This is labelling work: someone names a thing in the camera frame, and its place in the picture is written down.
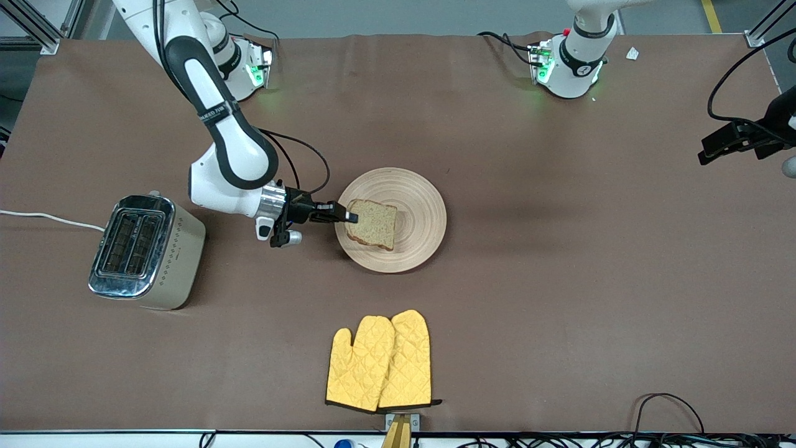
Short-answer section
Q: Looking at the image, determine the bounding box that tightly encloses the brown toast slice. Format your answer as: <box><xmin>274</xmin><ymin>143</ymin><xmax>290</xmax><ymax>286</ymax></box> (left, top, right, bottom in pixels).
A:
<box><xmin>344</xmin><ymin>199</ymin><xmax>398</xmax><ymax>251</ymax></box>

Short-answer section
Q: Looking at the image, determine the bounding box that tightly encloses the yellow floor tape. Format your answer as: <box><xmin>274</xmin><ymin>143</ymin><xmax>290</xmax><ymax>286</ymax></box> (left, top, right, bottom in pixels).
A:
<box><xmin>701</xmin><ymin>0</ymin><xmax>724</xmax><ymax>34</ymax></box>

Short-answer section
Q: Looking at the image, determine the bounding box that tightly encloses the black cable bundle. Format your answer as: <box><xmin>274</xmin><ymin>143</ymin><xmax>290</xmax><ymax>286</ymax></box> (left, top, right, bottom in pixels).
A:
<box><xmin>198</xmin><ymin>431</ymin><xmax>796</xmax><ymax>448</ymax></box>

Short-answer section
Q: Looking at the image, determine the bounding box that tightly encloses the black base cable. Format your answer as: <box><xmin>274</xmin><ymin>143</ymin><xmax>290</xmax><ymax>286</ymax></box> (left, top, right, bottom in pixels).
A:
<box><xmin>477</xmin><ymin>30</ymin><xmax>540</xmax><ymax>68</ymax></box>
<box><xmin>215</xmin><ymin>0</ymin><xmax>282</xmax><ymax>49</ymax></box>

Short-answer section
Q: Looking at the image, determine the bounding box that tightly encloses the beige chrome two-slot toaster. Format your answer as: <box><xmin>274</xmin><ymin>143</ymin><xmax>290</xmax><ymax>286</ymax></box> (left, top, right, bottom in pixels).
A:
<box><xmin>88</xmin><ymin>191</ymin><xmax>206</xmax><ymax>310</ymax></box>

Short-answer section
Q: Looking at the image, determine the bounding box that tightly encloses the brown table cloth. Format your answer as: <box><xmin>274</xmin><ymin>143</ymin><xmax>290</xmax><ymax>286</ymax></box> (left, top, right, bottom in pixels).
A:
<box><xmin>0</xmin><ymin>32</ymin><xmax>796</xmax><ymax>434</ymax></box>

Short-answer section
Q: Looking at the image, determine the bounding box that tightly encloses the white toaster power cord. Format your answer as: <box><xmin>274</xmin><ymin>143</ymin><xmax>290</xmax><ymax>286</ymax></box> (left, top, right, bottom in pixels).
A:
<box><xmin>0</xmin><ymin>210</ymin><xmax>106</xmax><ymax>233</ymax></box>

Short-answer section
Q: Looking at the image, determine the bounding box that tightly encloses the aluminium frame profile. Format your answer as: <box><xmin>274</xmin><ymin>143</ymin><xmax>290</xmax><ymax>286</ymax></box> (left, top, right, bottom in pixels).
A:
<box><xmin>745</xmin><ymin>0</ymin><xmax>790</xmax><ymax>48</ymax></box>
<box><xmin>0</xmin><ymin>0</ymin><xmax>86</xmax><ymax>55</ymax></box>

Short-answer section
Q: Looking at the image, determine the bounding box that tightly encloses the black right base cable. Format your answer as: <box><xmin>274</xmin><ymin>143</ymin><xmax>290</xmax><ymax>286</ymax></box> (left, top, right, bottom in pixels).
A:
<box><xmin>215</xmin><ymin>0</ymin><xmax>282</xmax><ymax>49</ymax></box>

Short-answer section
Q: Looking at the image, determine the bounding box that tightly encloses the black left base cable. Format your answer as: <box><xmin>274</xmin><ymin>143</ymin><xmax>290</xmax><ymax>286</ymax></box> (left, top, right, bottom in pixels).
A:
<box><xmin>477</xmin><ymin>30</ymin><xmax>540</xmax><ymax>68</ymax></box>

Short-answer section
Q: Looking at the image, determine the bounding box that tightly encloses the black looped cable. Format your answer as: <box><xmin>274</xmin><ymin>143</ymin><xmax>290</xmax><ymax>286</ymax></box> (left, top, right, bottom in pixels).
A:
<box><xmin>632</xmin><ymin>392</ymin><xmax>706</xmax><ymax>436</ymax></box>

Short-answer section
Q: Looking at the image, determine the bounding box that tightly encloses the round wooden plate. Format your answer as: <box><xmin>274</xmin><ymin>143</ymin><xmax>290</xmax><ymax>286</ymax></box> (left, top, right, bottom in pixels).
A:
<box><xmin>335</xmin><ymin>167</ymin><xmax>448</xmax><ymax>274</ymax></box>

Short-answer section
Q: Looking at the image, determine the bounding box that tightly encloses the yellow quilted oven mitt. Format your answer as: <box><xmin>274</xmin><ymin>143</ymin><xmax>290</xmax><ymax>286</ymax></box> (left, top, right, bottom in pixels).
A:
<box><xmin>325</xmin><ymin>315</ymin><xmax>397</xmax><ymax>413</ymax></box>
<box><xmin>377</xmin><ymin>309</ymin><xmax>443</xmax><ymax>410</ymax></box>

